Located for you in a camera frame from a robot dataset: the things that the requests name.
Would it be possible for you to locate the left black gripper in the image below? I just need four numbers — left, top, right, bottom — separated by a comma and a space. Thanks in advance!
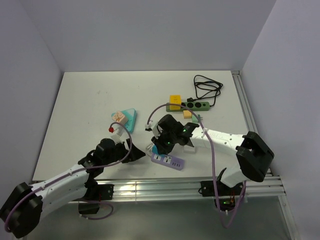
102, 138, 145, 166

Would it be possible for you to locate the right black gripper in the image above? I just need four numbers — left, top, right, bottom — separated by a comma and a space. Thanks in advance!
152, 129, 177, 155

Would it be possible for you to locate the blue square plug adapter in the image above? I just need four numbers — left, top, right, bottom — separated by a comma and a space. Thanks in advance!
151, 145, 159, 155

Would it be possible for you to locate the purple power strip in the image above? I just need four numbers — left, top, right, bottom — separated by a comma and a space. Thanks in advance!
151, 153, 185, 171

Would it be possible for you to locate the yellow cube socket adapter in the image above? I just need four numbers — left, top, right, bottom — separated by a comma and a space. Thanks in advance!
169, 95, 182, 111

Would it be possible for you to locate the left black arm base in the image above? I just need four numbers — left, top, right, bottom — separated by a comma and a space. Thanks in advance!
78, 179, 114, 216

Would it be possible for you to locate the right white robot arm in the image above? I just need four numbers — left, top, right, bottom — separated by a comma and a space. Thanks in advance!
145, 114, 275, 195

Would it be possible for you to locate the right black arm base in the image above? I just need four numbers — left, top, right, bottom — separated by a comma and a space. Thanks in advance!
198, 168, 244, 212

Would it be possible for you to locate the orange small plug adapter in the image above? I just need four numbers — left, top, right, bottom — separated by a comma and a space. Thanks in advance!
183, 110, 193, 119

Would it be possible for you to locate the white plug of purple strip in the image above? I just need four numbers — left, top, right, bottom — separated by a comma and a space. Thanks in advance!
183, 145, 197, 154

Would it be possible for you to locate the mint green plug adapter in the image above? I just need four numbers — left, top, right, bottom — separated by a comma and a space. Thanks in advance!
191, 114, 203, 124

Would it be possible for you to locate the teal triangular power strip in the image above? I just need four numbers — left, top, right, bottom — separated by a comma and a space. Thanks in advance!
121, 108, 137, 134

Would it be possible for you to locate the pink cube socket adapter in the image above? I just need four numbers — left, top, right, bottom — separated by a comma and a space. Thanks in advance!
111, 111, 128, 125

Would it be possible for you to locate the green power strip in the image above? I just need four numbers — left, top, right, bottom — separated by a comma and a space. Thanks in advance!
165, 101, 211, 112

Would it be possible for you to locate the white coiled power cable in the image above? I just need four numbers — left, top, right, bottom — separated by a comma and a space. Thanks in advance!
144, 142, 155, 157

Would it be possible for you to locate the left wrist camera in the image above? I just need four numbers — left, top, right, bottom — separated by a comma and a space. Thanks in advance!
108, 124, 124, 144

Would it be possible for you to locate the aluminium front rail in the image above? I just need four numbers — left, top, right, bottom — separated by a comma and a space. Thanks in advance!
24, 174, 286, 203

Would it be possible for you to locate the black power cable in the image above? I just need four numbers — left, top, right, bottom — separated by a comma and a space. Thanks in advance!
186, 74, 224, 107

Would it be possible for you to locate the aluminium side rail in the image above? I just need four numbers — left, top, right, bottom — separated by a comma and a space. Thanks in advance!
231, 70, 272, 176

